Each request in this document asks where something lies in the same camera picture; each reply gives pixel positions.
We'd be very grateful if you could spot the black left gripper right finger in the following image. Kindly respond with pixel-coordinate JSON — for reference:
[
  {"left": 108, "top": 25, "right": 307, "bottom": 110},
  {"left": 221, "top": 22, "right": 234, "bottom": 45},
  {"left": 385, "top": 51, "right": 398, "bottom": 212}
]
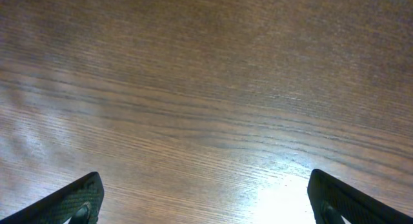
[{"left": 307, "top": 169, "right": 412, "bottom": 224}]

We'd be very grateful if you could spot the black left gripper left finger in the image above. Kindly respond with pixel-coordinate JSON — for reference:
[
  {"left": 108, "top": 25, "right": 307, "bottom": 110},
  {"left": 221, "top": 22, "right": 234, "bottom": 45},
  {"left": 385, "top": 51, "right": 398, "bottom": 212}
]
[{"left": 1, "top": 172, "right": 105, "bottom": 224}]

